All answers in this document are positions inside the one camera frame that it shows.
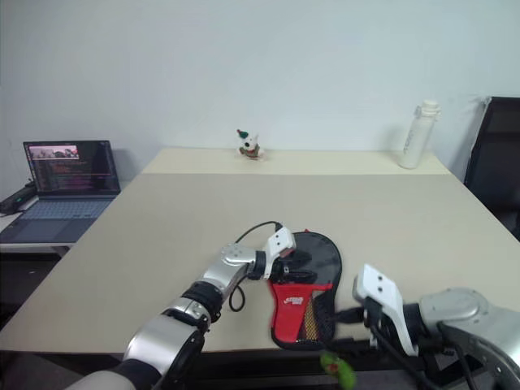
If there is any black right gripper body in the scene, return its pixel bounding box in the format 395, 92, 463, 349
362, 297, 394, 350

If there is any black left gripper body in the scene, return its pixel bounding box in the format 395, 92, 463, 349
271, 254, 294, 286

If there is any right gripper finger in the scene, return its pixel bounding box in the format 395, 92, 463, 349
332, 306, 369, 325
330, 336, 374, 353

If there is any green ball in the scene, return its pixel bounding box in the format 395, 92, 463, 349
319, 352, 359, 388

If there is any black red mesh paddle case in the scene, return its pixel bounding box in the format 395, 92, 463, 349
267, 229, 346, 352

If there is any white plush dog toy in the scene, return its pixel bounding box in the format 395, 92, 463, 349
236, 128, 267, 161

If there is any white water bottle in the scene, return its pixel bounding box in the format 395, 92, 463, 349
397, 97, 443, 170

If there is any black office chair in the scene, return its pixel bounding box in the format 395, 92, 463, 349
463, 96, 520, 241

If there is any open grey laptop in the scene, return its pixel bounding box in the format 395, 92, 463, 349
0, 139, 124, 245

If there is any black device beside laptop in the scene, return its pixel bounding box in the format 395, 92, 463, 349
0, 182, 38, 217

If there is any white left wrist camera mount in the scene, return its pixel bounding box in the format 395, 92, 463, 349
262, 227, 297, 282

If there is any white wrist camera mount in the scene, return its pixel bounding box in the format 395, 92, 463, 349
352, 263, 420, 357
262, 227, 297, 282

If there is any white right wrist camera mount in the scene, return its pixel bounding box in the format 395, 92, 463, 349
352, 263, 420, 357

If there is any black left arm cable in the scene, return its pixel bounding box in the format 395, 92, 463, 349
227, 219, 286, 314

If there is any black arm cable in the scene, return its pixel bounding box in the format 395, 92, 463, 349
367, 316, 483, 390
227, 219, 286, 314

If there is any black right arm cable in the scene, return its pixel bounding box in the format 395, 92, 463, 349
367, 316, 483, 390

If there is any black desk frame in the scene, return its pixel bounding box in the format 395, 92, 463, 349
194, 340, 442, 390

